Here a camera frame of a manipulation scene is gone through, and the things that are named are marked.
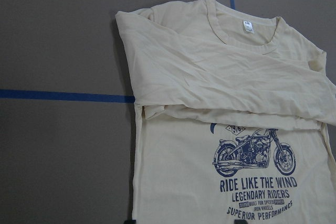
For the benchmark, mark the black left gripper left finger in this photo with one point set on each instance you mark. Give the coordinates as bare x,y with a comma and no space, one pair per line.
130,221

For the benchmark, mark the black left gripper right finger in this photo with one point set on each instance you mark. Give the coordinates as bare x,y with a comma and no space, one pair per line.
240,221

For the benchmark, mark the cream long-sleeve printed shirt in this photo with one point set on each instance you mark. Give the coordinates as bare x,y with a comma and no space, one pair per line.
231,114

